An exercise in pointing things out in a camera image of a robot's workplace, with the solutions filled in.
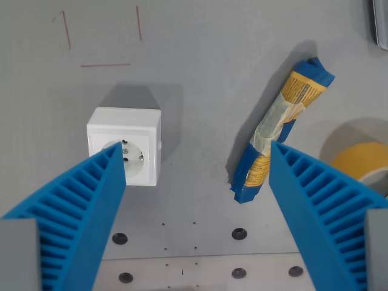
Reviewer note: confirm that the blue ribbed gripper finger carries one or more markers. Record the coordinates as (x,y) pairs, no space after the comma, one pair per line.
(91,206)
(315,206)

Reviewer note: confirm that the blue and yellow bag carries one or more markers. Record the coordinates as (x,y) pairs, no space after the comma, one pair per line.
(303,88)

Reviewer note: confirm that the yellow tape roll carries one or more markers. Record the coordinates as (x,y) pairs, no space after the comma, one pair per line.
(360,157)

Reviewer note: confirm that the white wall socket box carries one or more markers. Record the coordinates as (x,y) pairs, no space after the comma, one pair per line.
(136,121)

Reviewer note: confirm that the grey metal frame edge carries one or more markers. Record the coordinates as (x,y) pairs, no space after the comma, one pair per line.
(381,21)

